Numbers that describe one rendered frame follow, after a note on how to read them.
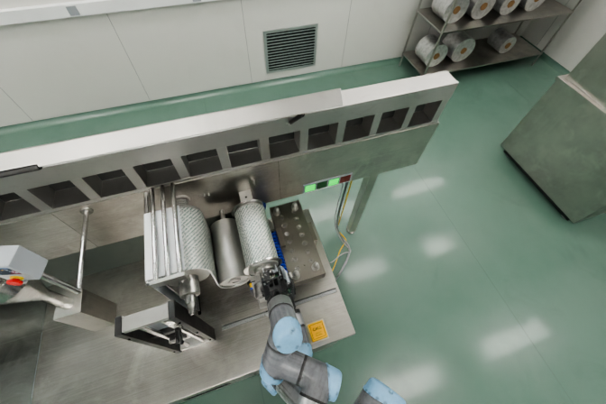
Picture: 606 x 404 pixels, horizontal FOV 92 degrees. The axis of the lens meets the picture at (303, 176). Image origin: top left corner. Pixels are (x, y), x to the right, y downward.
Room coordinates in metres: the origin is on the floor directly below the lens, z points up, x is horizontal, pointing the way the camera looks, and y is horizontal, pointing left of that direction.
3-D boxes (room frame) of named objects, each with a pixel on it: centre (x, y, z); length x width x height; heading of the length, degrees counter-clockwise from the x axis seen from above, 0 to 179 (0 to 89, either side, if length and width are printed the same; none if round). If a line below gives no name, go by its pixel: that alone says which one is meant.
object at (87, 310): (0.21, 0.85, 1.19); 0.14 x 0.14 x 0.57
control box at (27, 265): (0.20, 0.66, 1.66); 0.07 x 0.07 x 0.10; 5
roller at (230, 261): (0.44, 0.29, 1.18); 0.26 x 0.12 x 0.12; 20
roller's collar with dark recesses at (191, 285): (0.25, 0.36, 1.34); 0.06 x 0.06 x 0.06; 20
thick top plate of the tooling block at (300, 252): (0.57, 0.02, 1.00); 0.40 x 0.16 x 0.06; 20
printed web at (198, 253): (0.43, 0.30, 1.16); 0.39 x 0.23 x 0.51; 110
